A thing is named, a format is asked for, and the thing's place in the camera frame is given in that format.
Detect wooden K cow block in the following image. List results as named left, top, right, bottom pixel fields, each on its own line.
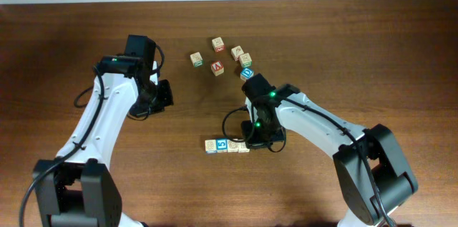
left=238, top=143, right=250, bottom=153

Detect blue D wooden block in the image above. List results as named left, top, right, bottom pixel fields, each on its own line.
left=240, top=67, right=254, bottom=81

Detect blue I wooden block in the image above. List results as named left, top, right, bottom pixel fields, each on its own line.
left=227, top=140, right=239, bottom=153

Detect red A wooden block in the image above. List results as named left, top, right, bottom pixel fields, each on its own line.
left=210, top=61, right=225, bottom=76

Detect red E wooden block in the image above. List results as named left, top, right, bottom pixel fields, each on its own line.
left=211, top=37, right=225, bottom=52

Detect blue H wooden block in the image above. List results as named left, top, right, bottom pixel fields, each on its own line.
left=205, top=140, right=217, bottom=153

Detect green B wooden block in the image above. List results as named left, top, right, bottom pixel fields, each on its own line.
left=238, top=53, right=253, bottom=68

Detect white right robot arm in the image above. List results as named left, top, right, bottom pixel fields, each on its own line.
left=241, top=82, right=418, bottom=226

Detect green V wooden block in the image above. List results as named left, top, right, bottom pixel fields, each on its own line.
left=190, top=52, right=203, bottom=67

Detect wooden K red block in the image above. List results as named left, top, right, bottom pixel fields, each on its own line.
left=231, top=46, right=244, bottom=61

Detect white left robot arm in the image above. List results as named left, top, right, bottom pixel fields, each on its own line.
left=25, top=54, right=173, bottom=227

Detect blue 5 wooden block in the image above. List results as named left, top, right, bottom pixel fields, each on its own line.
left=215, top=139, right=228, bottom=153

